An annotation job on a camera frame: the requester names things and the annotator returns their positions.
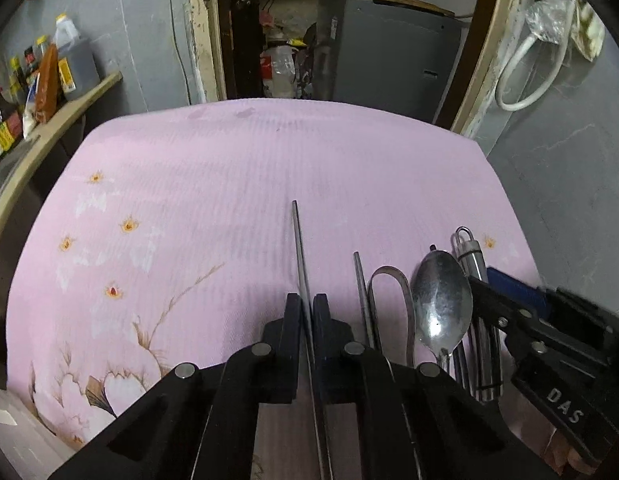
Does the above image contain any steel cylinder-handled tool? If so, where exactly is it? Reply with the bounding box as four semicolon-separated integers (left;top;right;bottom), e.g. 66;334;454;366
451;226;503;404

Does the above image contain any steel chopstick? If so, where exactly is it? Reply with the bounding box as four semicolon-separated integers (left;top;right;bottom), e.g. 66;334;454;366
353;252;382;351
291;200;334;480

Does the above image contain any steel spoon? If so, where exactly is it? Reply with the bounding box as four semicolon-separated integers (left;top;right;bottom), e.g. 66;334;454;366
409;245;473;372

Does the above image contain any pink floral tablecloth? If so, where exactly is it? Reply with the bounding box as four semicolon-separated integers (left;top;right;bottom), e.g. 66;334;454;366
7;100;539;458

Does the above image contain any cream cloth on hook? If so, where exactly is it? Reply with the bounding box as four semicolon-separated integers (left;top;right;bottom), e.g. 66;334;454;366
571;0;605;63

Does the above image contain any grey metal cabinet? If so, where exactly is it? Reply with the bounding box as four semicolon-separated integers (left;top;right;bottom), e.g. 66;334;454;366
311;0;461;122

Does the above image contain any orange snack packet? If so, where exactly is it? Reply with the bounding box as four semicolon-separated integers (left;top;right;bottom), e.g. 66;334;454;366
35;44;59;124

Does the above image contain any large dark vinegar jug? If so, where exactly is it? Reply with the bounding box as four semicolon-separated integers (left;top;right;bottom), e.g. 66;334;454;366
52;13;100;101

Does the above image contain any soy sauce bottle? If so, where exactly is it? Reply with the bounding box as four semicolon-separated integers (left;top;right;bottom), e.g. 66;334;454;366
0;91;23;159

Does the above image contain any metal wire tool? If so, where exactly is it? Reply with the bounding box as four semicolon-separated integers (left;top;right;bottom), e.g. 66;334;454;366
366;264;416;368

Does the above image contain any white hose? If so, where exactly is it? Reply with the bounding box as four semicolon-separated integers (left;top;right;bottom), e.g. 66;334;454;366
495;0;579;113

